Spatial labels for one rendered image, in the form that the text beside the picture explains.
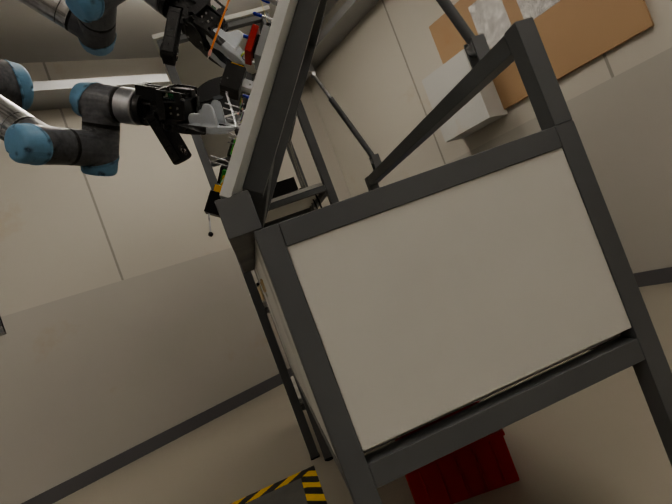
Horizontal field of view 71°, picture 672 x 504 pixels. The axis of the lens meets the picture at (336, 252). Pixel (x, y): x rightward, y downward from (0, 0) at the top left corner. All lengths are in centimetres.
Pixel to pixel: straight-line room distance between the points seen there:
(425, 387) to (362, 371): 11
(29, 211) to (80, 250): 37
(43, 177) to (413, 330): 308
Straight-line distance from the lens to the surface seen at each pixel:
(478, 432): 85
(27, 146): 106
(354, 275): 76
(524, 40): 98
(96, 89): 115
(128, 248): 351
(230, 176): 76
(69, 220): 352
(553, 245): 91
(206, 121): 102
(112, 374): 339
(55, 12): 128
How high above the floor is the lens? 71
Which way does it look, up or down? 1 degrees up
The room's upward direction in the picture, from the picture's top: 21 degrees counter-clockwise
